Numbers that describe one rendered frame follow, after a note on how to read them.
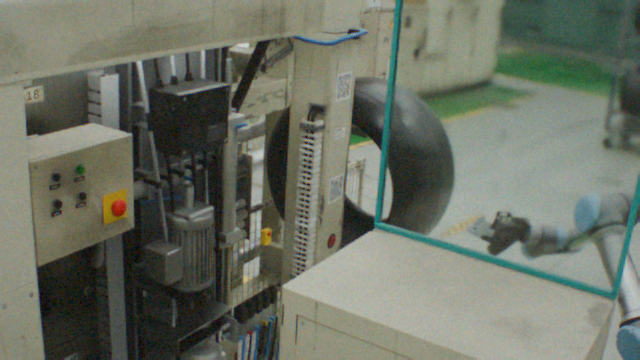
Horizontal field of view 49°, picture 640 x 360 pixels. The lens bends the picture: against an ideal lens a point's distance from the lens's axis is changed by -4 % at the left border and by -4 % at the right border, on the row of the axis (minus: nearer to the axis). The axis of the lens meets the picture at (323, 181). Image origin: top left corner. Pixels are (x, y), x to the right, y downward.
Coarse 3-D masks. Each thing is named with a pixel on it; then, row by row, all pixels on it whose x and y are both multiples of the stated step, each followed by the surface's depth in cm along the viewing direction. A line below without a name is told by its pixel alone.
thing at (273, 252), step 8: (264, 248) 231; (272, 248) 229; (280, 248) 228; (264, 256) 232; (272, 256) 230; (280, 256) 228; (264, 264) 233; (272, 264) 231; (280, 264) 229; (272, 272) 232; (280, 272) 230
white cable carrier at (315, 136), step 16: (304, 144) 192; (320, 144) 192; (304, 160) 194; (304, 176) 196; (304, 192) 196; (304, 208) 197; (304, 224) 198; (304, 240) 200; (304, 256) 202; (304, 272) 207
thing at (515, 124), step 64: (448, 0) 143; (512, 0) 136; (576, 0) 129; (448, 64) 147; (512, 64) 139; (576, 64) 133; (384, 128) 158; (448, 128) 150; (512, 128) 143; (576, 128) 136; (384, 192) 162; (448, 192) 154; (512, 192) 146; (576, 192) 139; (512, 256) 149; (576, 256) 142
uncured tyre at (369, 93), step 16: (368, 80) 223; (384, 80) 226; (368, 96) 210; (384, 96) 212; (288, 112) 224; (352, 112) 209; (368, 112) 207; (384, 112) 207; (288, 128) 223; (368, 128) 208; (272, 144) 229; (288, 144) 227; (272, 160) 230; (272, 176) 231; (272, 192) 233; (352, 208) 252; (352, 224) 252; (368, 224) 249; (352, 240) 246
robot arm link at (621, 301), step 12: (624, 276) 203; (636, 276) 204; (624, 288) 202; (636, 288) 201; (624, 300) 201; (636, 300) 200; (624, 312) 201; (636, 312) 198; (624, 324) 199; (636, 324) 196; (624, 336) 197; (636, 336) 193; (624, 348) 198; (636, 348) 193
